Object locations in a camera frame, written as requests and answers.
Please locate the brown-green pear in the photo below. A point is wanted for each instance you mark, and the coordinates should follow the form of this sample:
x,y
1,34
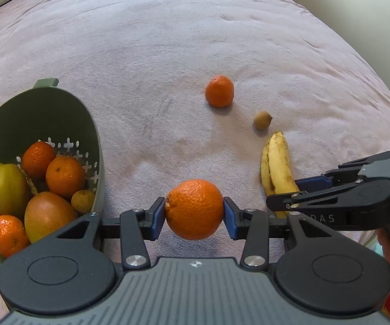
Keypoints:
x,y
47,215

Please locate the pink blanket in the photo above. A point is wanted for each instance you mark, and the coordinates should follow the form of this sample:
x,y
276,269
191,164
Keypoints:
x,y
147,57

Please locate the small brown kiwi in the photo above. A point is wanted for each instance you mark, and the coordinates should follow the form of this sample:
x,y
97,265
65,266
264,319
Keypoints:
x,y
262,120

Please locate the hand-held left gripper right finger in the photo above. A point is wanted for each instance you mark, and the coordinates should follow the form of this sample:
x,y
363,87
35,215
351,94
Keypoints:
x,y
230,219

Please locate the yellow-green round fruit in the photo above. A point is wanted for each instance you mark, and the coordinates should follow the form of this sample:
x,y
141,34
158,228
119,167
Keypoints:
x,y
3,189

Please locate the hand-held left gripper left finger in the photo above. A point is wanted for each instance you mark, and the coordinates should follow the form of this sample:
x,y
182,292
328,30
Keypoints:
x,y
157,219

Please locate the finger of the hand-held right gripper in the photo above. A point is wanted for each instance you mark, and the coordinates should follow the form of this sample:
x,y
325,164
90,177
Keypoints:
x,y
303,200
311,182

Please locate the tangerine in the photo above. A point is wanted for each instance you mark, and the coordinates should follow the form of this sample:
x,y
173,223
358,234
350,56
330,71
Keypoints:
x,y
8,235
37,159
219,91
65,176

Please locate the green plastic colander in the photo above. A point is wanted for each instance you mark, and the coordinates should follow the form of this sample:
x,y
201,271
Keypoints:
x,y
29,108

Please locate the large orange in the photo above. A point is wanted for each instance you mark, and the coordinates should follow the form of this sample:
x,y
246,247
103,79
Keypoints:
x,y
195,210

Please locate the small yellow loquat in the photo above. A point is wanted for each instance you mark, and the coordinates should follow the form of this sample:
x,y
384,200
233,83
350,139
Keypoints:
x,y
82,200

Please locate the yellow banana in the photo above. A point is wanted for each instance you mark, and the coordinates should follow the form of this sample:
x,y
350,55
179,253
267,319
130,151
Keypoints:
x,y
276,162

